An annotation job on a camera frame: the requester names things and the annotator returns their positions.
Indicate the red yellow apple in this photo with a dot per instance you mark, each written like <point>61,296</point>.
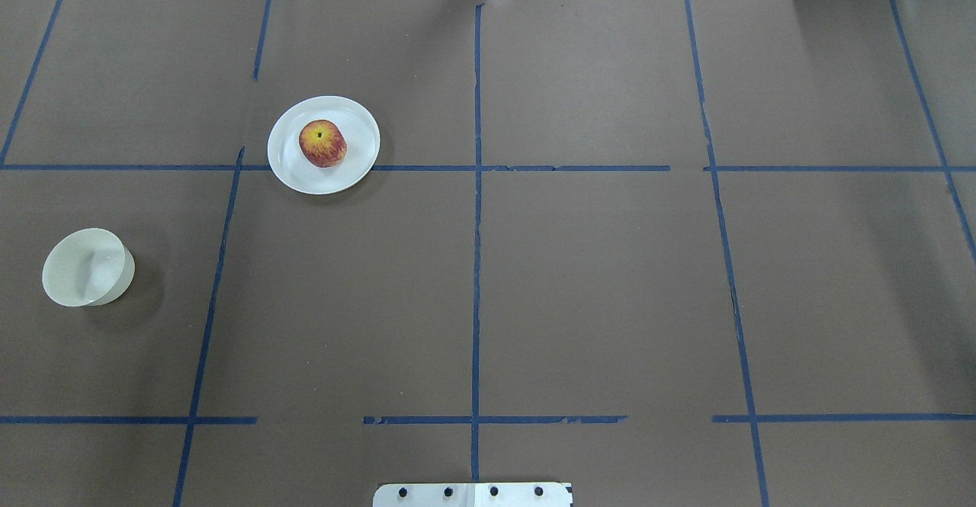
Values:
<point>322,143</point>

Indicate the white camera pole base plate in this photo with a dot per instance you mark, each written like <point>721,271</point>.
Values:
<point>474,494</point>

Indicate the pale green bowl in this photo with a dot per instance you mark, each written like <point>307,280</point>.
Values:
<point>91,267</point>

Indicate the white round plate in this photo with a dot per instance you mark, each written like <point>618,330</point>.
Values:
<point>361,132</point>

